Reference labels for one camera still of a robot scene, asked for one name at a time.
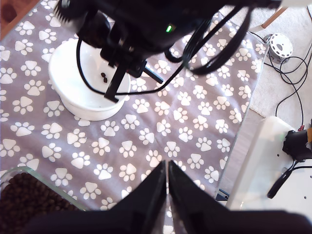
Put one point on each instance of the white stand platform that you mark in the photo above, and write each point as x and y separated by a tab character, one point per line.
263	158

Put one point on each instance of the wooden chair leg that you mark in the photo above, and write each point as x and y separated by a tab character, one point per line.
274	17

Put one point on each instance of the glass container of kibble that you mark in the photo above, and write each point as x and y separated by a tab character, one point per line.
24	190

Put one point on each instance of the small black device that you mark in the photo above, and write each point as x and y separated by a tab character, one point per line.
295	143

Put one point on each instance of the white tilted cat bowl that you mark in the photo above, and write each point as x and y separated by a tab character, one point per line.
73	73

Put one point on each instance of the purple paw print cloth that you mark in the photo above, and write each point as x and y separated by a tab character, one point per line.
170	109

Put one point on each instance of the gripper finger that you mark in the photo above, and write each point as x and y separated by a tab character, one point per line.
137	70
192	207
146	202

